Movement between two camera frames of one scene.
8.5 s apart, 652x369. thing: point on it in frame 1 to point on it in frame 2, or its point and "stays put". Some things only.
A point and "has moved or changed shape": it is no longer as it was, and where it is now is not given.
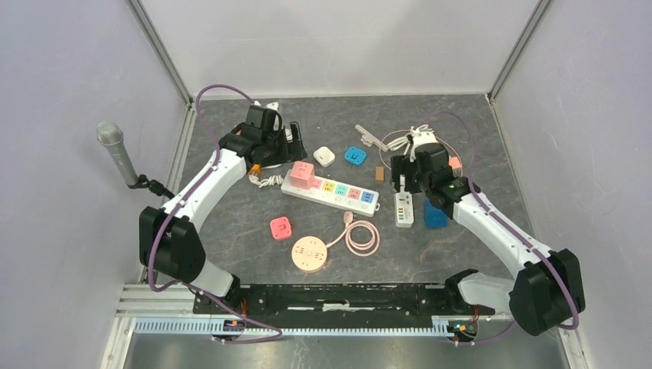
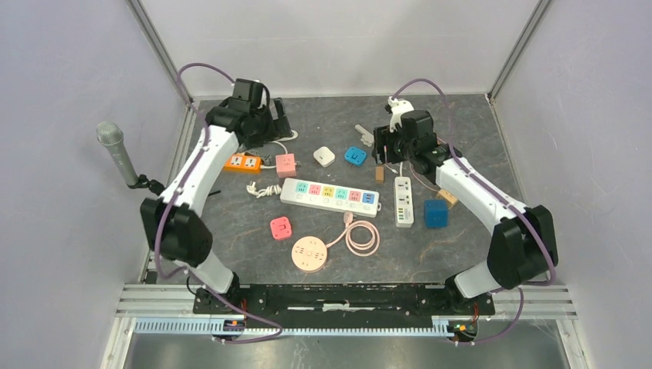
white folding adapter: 324,156 stays put
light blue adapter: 355,156 stays put
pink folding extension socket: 281,227 stays put
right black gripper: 402,164 to 384,137
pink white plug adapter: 302,176 has moved or changed shape
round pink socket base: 309,254 stays put
